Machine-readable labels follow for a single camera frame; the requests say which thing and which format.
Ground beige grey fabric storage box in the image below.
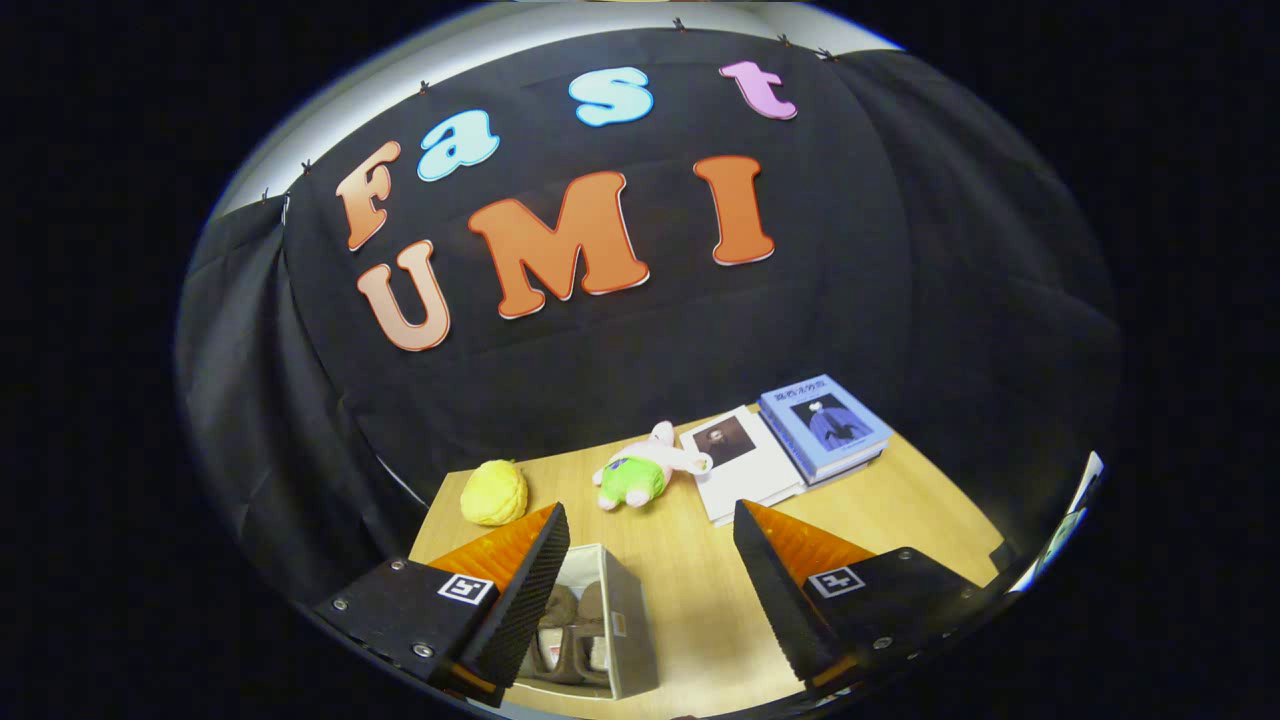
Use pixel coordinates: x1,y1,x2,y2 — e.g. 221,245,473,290
505,543,661,701

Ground yellow round plush toy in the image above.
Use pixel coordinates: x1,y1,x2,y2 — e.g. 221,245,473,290
460,459,529,527

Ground white printed sheet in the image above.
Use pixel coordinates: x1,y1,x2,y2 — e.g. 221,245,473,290
1008,452,1105,593

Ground white book with portrait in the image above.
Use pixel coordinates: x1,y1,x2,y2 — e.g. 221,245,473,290
679,405,806,527

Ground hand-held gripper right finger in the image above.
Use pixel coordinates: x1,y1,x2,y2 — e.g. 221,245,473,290
733,499,1001,701

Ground blue book with figure cover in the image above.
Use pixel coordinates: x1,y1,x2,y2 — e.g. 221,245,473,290
757,374,894,479

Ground green pink plush toy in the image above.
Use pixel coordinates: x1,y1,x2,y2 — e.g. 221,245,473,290
592,421,713,512

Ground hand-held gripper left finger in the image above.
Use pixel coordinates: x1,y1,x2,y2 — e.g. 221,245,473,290
315,502,571,709

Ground brown fuzzy shoe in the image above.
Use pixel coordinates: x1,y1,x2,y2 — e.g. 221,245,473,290
527,586,581,683
575,583,613,676

